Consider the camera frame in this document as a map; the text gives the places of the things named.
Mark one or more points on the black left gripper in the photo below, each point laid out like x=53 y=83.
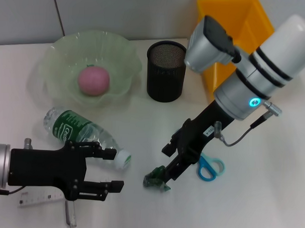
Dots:
x=45 y=167

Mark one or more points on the grey pen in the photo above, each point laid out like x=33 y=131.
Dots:
x=70 y=213

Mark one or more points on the green plastic wrapper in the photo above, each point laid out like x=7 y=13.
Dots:
x=154 y=180

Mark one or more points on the pink peach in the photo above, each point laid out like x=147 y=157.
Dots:
x=93 y=80

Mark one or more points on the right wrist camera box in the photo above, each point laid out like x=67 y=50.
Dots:
x=204 y=53

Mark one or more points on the black mesh pen cup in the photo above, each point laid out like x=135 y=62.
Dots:
x=166 y=82

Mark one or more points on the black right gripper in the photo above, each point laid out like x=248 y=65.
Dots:
x=196 y=138

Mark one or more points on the green glass fruit bowl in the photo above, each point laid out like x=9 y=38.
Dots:
x=69 y=53

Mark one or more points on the yellow plastic storage bin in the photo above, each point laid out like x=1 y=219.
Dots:
x=246 y=17

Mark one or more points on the clear green-label water bottle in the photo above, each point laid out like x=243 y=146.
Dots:
x=67 y=126

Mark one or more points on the transparent plastic ruler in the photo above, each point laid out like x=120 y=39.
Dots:
x=36 y=197

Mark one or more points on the blue plastic scissors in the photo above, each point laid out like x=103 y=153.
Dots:
x=205 y=168

